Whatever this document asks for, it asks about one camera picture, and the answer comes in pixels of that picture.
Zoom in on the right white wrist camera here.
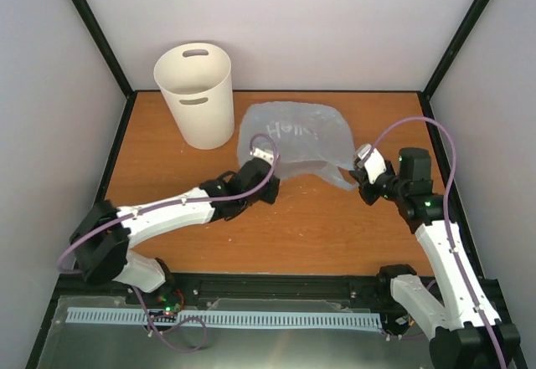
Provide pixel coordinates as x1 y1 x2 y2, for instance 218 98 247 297
354 143 387 184

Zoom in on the black frame post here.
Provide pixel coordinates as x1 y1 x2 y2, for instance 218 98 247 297
70 0 134 98
422 0 491 101

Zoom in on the white plastic trash bin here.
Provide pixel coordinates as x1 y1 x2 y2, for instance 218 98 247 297
153 43 235 150

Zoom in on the green lit circuit board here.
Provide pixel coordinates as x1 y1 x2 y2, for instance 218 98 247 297
158 294 184 315

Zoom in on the translucent blue trash bag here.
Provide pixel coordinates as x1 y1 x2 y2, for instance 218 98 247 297
237 101 355 191

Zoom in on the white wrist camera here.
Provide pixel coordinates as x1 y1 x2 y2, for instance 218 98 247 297
354 143 387 184
250 146 279 166

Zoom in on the left black frame post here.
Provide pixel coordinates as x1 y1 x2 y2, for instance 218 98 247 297
70 0 134 98

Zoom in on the light blue slotted cable duct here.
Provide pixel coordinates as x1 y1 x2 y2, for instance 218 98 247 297
64 307 382 332

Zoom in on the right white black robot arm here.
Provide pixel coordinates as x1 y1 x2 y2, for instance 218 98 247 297
350 144 520 368

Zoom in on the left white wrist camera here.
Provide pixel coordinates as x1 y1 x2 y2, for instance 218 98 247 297
250 146 279 166

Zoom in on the right black frame post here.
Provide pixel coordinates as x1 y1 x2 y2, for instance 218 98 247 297
422 0 491 101

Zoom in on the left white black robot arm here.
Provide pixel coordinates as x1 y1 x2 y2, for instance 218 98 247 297
68 156 280 305

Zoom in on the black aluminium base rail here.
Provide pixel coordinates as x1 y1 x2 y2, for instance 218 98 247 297
54 271 502 310

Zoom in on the grey metal base plate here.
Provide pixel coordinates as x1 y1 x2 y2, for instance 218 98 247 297
34 297 432 368

